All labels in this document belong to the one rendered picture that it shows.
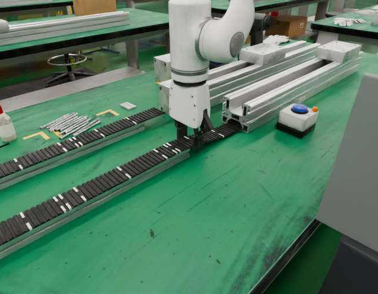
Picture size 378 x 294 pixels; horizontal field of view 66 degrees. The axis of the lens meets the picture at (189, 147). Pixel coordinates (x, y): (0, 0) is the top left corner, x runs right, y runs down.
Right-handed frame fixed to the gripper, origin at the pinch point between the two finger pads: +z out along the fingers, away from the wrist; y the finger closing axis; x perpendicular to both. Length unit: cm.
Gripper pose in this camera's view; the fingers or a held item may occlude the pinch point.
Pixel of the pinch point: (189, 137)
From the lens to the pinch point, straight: 73.8
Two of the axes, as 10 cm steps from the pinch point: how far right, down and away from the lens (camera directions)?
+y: 6.9, 3.9, -6.1
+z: 0.0, 8.4, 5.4
